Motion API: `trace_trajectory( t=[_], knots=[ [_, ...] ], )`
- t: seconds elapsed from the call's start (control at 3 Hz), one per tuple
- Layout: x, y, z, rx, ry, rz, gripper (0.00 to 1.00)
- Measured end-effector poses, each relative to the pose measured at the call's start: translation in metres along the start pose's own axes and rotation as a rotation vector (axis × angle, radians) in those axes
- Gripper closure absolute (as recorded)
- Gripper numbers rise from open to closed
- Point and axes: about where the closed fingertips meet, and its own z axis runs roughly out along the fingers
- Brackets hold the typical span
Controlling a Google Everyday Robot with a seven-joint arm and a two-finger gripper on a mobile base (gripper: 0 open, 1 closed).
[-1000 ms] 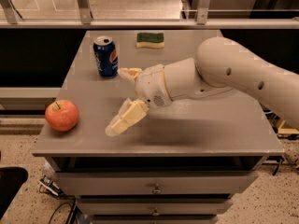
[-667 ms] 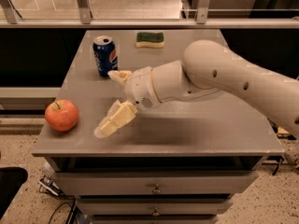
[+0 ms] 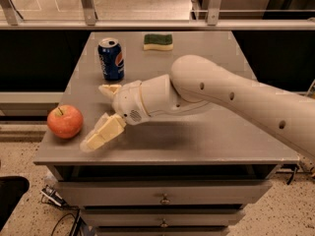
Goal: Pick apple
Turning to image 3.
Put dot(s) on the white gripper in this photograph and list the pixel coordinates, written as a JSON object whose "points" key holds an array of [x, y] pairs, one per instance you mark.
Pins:
{"points": [[128, 102]]}

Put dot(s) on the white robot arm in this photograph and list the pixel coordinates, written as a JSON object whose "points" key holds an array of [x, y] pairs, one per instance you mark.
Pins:
{"points": [[191, 86]]}

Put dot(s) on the red apple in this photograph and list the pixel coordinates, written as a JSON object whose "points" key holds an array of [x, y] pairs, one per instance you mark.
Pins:
{"points": [[65, 121]]}

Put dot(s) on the blue Pepsi can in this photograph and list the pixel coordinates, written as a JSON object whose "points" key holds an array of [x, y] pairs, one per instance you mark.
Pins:
{"points": [[111, 59]]}

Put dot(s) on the green yellow sponge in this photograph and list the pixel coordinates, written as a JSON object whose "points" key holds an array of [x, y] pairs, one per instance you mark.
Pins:
{"points": [[154, 41]]}

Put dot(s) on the power strip on floor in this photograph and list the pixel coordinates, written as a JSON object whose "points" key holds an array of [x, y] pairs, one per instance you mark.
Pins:
{"points": [[52, 195]]}

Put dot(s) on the top grey drawer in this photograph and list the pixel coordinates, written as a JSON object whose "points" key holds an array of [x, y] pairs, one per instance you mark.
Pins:
{"points": [[162, 193]]}

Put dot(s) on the grey drawer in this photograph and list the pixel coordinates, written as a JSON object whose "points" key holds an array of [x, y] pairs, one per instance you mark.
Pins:
{"points": [[162, 193], [162, 217]]}

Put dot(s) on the grey drawer cabinet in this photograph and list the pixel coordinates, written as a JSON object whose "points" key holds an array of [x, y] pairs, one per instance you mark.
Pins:
{"points": [[215, 145]]}

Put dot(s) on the middle grey drawer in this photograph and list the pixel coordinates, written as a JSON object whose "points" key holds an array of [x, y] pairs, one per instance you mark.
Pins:
{"points": [[162, 217]]}

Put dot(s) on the black chair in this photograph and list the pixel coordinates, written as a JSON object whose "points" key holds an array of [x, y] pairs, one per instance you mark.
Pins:
{"points": [[12, 189]]}

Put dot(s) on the metal window railing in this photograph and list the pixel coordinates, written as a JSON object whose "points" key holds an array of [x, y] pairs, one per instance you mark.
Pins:
{"points": [[157, 14]]}

